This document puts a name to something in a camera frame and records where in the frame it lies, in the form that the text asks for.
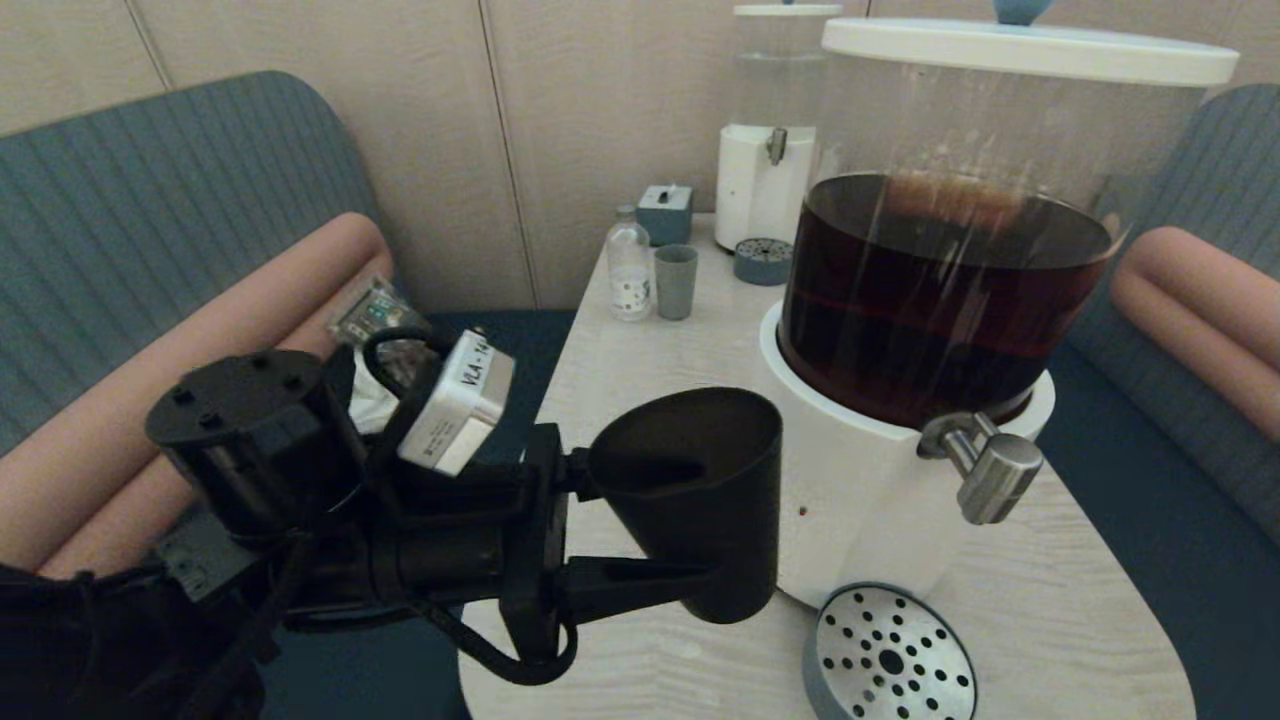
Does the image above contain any blue-grey tissue box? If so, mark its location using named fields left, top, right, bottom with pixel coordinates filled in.
left=637, top=184, right=694, bottom=247

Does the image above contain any clear plastic bottle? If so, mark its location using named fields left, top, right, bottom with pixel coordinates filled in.
left=607, top=205, right=654, bottom=322

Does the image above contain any crumpled white tissue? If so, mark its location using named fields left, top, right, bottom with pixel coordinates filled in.
left=348, top=372, right=403, bottom=435

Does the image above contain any small grey drip tray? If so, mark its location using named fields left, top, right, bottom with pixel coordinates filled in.
left=734, top=237, right=796, bottom=287

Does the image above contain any large dispenser with dark tea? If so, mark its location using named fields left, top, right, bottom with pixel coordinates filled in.
left=757, top=50, right=1221, bottom=609

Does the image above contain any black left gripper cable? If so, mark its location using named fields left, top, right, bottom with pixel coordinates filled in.
left=362, top=325, right=581, bottom=687

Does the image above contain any teal upholstered bench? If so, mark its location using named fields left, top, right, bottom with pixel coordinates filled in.
left=1035, top=82, right=1280, bottom=720
left=0, top=70, right=581, bottom=720

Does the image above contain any large white lid blue knob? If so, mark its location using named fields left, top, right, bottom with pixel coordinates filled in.
left=820, top=0, right=1241, bottom=89

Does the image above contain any small white clear dispenser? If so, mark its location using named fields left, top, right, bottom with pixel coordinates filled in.
left=715, top=16, right=843, bottom=255

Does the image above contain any pink cylindrical bolster cushion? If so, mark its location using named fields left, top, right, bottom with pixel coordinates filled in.
left=38, top=252, right=398, bottom=583
left=0, top=211, right=389, bottom=576
left=1118, top=226, right=1280, bottom=374
left=1108, top=266, right=1280, bottom=445

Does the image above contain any black plastic cup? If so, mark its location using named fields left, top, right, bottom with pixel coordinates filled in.
left=588, top=387, right=784, bottom=625

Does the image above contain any large silver dispenser tap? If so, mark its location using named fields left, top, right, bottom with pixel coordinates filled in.
left=917, top=410, right=1044, bottom=526

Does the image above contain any large grey perforated drip tray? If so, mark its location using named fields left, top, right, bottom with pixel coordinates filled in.
left=801, top=581, right=978, bottom=720

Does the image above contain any small white dispenser lid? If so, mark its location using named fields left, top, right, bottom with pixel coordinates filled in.
left=733, top=0, right=843, bottom=20

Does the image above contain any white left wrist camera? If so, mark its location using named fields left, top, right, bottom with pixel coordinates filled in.
left=397, top=330, right=517, bottom=477

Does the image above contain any grey-green cup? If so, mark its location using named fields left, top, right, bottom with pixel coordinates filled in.
left=655, top=244, right=699, bottom=321

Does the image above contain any green snack packet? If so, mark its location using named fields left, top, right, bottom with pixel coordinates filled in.
left=328, top=277, right=433, bottom=351

